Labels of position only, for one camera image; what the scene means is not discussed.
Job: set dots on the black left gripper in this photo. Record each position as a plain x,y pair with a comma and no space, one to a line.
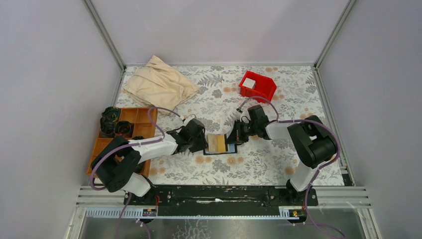
202,145

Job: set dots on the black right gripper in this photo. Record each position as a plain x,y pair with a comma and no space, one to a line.
236,135

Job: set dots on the orange credit card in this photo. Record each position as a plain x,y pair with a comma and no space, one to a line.
216,143

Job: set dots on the black leather card holder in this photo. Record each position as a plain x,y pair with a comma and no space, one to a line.
230,148

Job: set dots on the stack of credit cards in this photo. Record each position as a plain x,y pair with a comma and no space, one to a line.
249,83

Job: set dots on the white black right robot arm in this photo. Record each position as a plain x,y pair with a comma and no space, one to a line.
315,144

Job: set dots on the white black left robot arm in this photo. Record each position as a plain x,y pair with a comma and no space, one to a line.
115,166

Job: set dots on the beige folded cloth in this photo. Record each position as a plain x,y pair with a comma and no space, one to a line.
160,85

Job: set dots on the dark green rolled cloth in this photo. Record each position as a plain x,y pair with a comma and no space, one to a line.
111,114

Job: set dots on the dark floral rolled cloth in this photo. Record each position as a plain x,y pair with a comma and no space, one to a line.
106,128

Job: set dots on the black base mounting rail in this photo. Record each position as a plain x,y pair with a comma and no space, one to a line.
209,200

